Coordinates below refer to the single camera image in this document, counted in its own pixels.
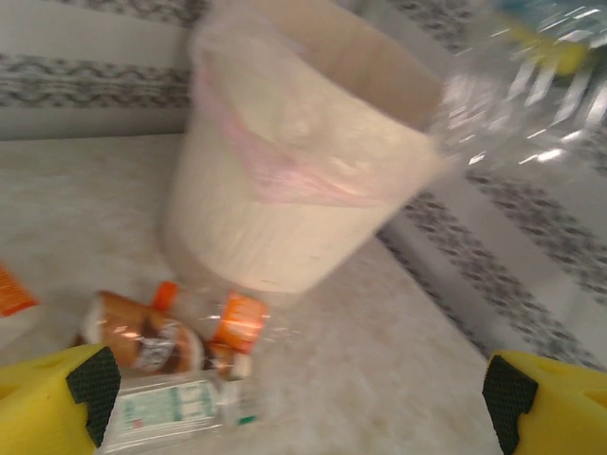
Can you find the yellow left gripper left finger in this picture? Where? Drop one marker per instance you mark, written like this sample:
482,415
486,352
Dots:
42,407

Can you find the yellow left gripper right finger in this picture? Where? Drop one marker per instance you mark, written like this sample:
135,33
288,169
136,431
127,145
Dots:
564,407

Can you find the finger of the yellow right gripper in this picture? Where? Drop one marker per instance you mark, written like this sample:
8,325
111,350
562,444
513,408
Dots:
571,59

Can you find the clear bottle with blue label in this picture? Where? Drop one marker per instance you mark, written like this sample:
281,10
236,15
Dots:
512,104

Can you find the orange packet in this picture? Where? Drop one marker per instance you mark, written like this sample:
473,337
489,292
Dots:
14,298

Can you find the snack packets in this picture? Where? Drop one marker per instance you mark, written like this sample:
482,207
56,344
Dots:
142,336

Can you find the clear bottle with green label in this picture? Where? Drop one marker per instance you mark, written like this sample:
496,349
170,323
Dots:
166,403

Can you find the clear bottle with orange label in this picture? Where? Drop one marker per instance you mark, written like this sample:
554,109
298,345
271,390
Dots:
242,322

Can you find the cream ribbed plastic bin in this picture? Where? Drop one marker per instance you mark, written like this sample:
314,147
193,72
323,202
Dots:
284,227

